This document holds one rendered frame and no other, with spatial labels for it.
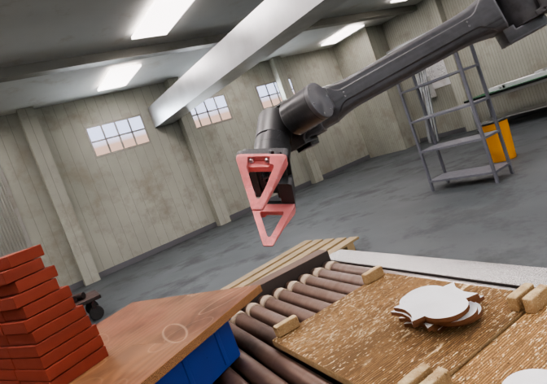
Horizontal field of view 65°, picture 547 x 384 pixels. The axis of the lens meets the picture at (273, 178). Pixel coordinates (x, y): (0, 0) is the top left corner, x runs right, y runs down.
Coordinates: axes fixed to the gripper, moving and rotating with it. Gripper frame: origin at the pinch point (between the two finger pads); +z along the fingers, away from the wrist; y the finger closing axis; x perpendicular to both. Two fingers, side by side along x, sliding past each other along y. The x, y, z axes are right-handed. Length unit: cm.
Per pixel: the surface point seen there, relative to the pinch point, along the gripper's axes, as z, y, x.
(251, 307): -13, 71, 16
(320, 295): -15, 64, -4
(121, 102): -661, 588, 491
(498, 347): 8.7, 21.2, -33.6
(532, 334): 6.6, 20.9, -38.8
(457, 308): 1.9, 24.0, -29.3
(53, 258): -310, 681, 570
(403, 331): 3.4, 32.8, -21.5
